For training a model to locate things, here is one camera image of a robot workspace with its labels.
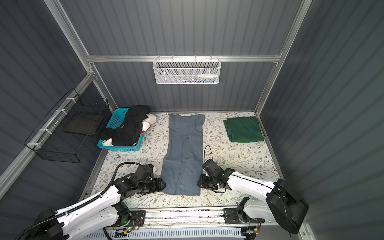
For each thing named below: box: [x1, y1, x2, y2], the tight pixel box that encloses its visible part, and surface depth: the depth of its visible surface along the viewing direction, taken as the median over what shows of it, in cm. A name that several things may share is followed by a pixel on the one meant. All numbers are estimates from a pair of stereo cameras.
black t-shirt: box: [99, 105, 151, 147], surface depth 98 cm
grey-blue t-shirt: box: [160, 113, 205, 196], surface depth 96 cm
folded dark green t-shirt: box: [223, 116, 265, 143], surface depth 110 cm
